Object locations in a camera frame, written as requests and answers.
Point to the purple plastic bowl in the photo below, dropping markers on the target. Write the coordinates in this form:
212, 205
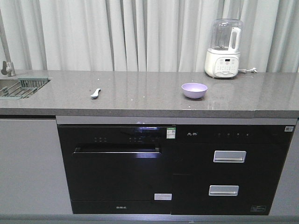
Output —
194, 90

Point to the light blue ceramic spoon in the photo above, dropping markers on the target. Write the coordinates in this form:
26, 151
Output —
96, 93

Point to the black built-in dishwasher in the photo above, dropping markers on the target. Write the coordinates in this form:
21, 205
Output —
118, 169

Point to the black drawer sterilizer cabinet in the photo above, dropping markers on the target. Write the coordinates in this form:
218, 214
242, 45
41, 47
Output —
194, 170

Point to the white blender with glass jar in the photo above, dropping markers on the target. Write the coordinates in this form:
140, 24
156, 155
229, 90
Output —
222, 57

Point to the grey window curtain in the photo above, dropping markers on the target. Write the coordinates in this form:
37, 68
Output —
146, 35

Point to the grey cabinet door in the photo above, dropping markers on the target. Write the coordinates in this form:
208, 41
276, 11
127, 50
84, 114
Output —
32, 175

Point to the grey metal kitchen faucet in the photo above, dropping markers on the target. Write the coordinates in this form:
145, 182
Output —
7, 65

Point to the upper silver drawer handle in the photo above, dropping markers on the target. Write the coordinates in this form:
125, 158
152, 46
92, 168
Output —
221, 156

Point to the silver drawer handle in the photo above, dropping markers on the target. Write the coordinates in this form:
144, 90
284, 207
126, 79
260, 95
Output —
221, 156
223, 190

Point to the lower silver drawer handle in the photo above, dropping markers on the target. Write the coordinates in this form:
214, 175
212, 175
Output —
223, 190

